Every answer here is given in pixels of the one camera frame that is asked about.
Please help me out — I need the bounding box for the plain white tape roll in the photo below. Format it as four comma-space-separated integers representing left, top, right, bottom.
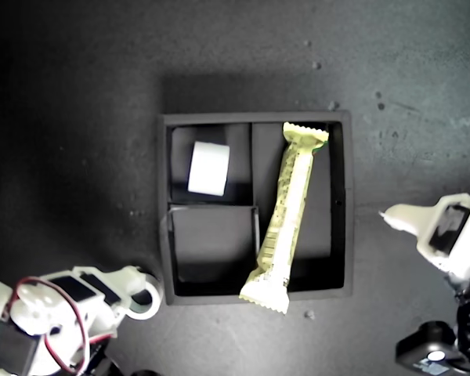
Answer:
186, 140, 232, 196

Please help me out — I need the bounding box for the black tray with wells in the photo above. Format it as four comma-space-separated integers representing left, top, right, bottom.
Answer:
156, 110, 356, 308

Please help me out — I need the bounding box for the snack bar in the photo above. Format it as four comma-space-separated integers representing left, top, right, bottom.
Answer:
238, 121, 331, 315

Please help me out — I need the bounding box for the white tape roll green core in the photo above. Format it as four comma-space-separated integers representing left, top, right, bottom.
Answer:
119, 272, 164, 321

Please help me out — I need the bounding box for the red wire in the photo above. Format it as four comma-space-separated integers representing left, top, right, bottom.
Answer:
14, 275, 90, 374

